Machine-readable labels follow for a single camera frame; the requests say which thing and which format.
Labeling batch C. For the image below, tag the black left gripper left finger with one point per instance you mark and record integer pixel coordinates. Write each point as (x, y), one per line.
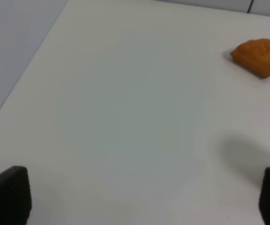
(15, 196)

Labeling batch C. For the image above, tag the orange pastry bread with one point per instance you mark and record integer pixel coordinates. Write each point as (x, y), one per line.
(254, 55)

